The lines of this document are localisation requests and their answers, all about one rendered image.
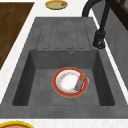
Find black tap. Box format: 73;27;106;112
81;0;117;50

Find yellow and red plate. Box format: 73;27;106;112
0;120;35;128

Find dark grey sink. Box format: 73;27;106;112
0;16;128;120

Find small colourful food bar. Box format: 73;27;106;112
75;73;87;92

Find red rimmed white plate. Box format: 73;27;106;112
51;67;91;98

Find yellow rimmed plate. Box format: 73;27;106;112
45;0;69;11

